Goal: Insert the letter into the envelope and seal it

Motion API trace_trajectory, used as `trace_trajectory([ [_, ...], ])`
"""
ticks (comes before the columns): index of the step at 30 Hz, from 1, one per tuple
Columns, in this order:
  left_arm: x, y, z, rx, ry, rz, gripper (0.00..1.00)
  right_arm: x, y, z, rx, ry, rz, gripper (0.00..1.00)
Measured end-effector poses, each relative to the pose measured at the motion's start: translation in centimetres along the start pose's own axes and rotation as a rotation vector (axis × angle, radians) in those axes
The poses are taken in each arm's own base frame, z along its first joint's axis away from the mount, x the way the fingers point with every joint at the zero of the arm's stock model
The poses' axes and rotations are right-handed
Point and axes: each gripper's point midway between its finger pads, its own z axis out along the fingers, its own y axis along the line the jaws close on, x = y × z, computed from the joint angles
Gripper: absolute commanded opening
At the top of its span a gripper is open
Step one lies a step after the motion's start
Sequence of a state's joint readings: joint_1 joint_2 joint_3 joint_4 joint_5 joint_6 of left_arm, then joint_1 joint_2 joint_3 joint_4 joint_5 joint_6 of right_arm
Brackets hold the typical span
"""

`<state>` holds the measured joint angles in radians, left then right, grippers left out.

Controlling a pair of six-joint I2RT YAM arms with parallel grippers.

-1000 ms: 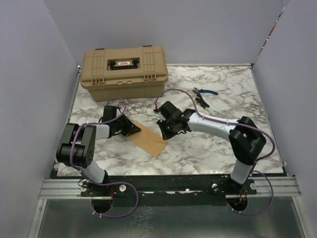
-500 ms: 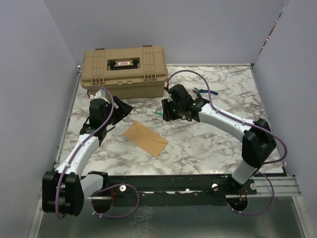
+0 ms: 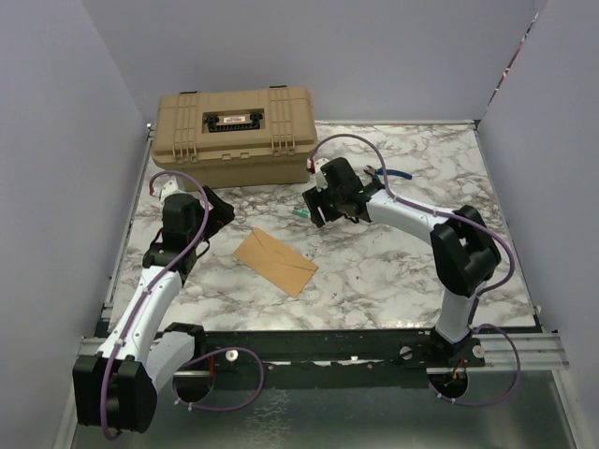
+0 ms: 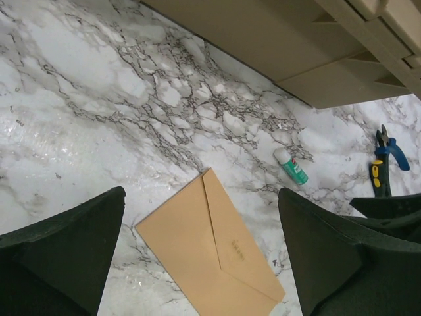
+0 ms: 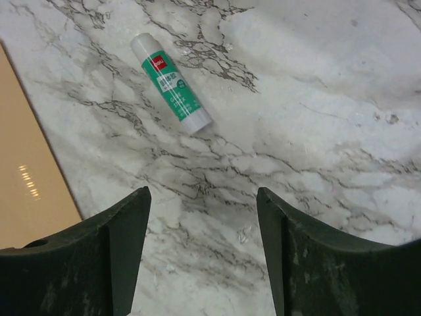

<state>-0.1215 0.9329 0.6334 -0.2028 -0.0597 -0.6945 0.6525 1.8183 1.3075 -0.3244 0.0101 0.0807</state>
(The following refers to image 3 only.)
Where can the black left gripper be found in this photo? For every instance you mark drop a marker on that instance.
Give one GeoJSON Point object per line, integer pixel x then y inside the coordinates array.
{"type": "Point", "coordinates": [221, 214]}

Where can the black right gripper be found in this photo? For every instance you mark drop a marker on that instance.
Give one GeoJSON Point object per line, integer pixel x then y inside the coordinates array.
{"type": "Point", "coordinates": [314, 199]}

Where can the green white glue stick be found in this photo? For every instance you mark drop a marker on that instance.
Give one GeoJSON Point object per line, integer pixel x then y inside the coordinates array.
{"type": "Point", "coordinates": [301, 213]}

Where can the brown paper envelope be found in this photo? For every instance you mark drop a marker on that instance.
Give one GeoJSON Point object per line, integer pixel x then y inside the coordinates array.
{"type": "Point", "coordinates": [274, 261]}

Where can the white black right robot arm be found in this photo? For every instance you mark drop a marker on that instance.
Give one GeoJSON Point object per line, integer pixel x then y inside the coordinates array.
{"type": "Point", "coordinates": [464, 254]}

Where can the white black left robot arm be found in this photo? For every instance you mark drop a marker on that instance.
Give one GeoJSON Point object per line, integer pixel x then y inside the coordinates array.
{"type": "Point", "coordinates": [116, 388]}

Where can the tan plastic tool case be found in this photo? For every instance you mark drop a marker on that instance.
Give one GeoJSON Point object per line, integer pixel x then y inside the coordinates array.
{"type": "Point", "coordinates": [237, 139]}

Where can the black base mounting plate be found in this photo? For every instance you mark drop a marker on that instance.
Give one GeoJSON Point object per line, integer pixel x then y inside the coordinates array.
{"type": "Point", "coordinates": [235, 370]}

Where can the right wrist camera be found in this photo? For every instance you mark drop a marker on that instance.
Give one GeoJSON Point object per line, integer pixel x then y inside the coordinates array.
{"type": "Point", "coordinates": [314, 166]}

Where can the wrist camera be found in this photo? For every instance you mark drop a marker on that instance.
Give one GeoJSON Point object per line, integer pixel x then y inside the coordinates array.
{"type": "Point", "coordinates": [170, 187]}
{"type": "Point", "coordinates": [314, 166]}

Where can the blue handled pliers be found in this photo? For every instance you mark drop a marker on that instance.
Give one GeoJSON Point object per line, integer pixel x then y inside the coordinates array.
{"type": "Point", "coordinates": [375, 173]}

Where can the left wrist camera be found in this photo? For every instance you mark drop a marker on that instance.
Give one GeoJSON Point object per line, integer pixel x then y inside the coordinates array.
{"type": "Point", "coordinates": [170, 187]}

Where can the aluminium frame rail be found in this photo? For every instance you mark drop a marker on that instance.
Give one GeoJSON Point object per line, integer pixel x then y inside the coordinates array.
{"type": "Point", "coordinates": [524, 357]}

